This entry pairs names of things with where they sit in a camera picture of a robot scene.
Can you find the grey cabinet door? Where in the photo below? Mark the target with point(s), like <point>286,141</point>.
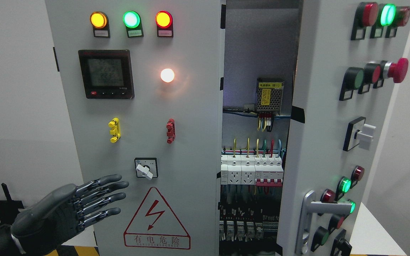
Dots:
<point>187,169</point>
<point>341,44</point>

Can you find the red terminal connector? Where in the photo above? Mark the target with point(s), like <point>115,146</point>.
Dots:
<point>170,126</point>

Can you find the white glowing lamp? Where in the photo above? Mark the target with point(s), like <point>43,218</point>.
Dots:
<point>167,75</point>

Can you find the white socket breaker row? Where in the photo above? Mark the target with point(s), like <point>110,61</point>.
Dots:
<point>262,171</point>

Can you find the metal mesh power supply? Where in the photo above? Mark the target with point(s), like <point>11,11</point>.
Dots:
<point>269,94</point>

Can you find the yellow terminal connector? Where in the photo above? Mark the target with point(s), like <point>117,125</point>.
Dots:
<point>114,126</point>

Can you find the lower relay terminal row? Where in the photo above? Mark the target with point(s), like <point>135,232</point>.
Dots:
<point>248,222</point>

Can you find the red electric warning sticker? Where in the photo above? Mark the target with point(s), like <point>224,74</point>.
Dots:
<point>155,225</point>

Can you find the black digital power meter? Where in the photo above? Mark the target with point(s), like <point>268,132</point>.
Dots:
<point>107,74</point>

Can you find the red indicator lamp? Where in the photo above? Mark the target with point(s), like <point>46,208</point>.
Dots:
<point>163,19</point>

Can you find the green indicator lamp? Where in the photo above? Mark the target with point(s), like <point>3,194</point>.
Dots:
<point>131,19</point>

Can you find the yellow indicator lamp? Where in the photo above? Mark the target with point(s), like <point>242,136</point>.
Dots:
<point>98,19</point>

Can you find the red mushroom emergency button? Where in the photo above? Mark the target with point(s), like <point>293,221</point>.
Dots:
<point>396,71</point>

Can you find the silver door handle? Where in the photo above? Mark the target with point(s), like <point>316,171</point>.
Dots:
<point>308,239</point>

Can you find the white rotary switch right door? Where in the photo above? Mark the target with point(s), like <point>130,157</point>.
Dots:
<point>358,134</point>

